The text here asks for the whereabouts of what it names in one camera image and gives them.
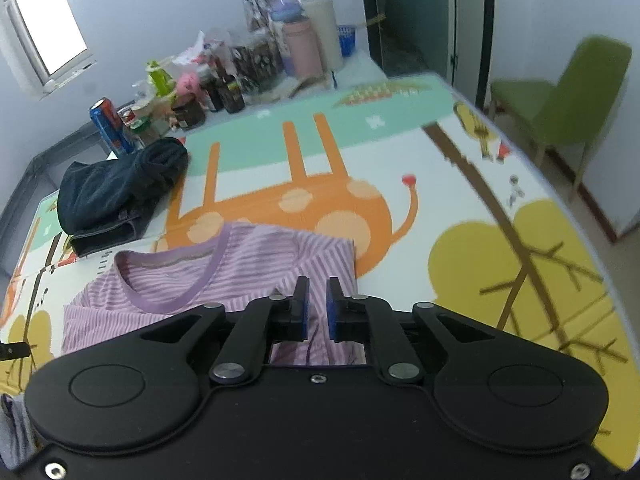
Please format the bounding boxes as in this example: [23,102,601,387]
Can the purple striped t-shirt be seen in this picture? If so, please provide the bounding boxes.
[62,222,366,366]

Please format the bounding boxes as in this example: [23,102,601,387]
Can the colourful cartoon play mat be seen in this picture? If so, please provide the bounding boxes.
[0,71,633,474]

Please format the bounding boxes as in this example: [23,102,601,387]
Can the dark navy folded garment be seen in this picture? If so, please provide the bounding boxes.
[58,138,189,257]

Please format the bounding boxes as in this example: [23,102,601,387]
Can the dark jar with lid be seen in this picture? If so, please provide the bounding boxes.
[171,93,206,130]

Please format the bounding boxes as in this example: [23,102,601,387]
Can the dark brown glass bottle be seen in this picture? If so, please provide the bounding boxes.
[215,58,245,114]

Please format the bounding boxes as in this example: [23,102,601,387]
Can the pink thermos bottle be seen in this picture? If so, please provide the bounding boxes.
[283,18,324,79]

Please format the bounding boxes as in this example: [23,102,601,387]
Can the green spray bottle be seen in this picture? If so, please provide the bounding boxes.
[145,60,176,98]

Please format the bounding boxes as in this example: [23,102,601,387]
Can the blue plastic basket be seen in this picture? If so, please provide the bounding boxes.
[337,25,357,58]

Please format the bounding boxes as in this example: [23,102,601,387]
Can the blue red drink can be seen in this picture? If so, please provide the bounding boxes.
[89,98,136,157]

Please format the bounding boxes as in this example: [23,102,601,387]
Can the grey folded sweatshirt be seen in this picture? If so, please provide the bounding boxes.
[0,393,37,470]

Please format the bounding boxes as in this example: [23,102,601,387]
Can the green chair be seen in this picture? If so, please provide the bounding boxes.
[488,35,632,197]

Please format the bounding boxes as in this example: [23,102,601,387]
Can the white thermos bottle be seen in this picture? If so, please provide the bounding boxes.
[300,0,344,72]

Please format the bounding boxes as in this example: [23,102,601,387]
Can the window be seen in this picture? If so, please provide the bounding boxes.
[1,0,96,100]

